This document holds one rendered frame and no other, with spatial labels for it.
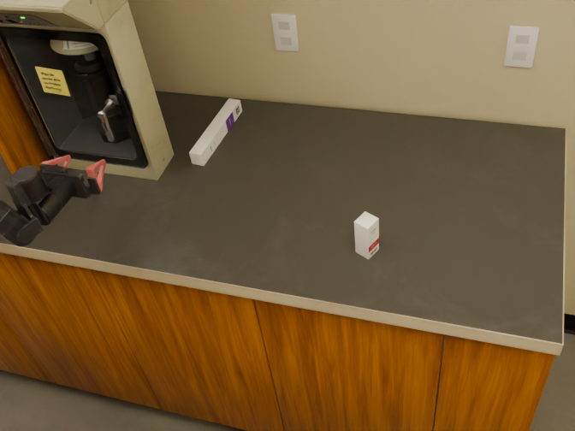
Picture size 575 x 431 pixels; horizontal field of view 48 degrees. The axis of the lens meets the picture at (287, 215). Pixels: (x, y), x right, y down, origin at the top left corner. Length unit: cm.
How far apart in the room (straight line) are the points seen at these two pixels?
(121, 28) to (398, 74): 76
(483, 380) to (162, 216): 88
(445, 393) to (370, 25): 97
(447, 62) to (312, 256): 67
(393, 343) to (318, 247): 28
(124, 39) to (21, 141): 48
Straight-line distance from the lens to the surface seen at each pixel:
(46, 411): 262
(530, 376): 157
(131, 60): 163
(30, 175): 143
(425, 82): 187
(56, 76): 170
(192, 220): 165
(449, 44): 179
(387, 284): 145
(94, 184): 152
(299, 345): 166
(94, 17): 150
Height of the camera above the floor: 208
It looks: 45 degrees down
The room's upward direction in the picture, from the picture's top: 9 degrees counter-clockwise
